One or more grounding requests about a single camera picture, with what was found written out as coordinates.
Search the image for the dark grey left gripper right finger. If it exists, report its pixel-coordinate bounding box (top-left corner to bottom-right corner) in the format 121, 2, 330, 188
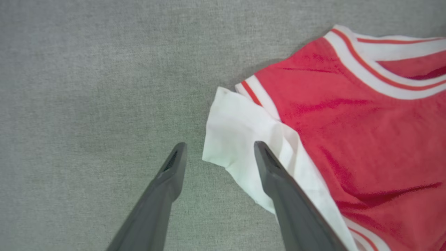
254, 141, 349, 251

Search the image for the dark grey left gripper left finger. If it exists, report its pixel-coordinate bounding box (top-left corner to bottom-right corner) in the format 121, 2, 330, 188
106, 142, 188, 251

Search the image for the red and white jersey shirt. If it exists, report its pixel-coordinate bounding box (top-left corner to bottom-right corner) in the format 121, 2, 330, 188
202, 24, 446, 251

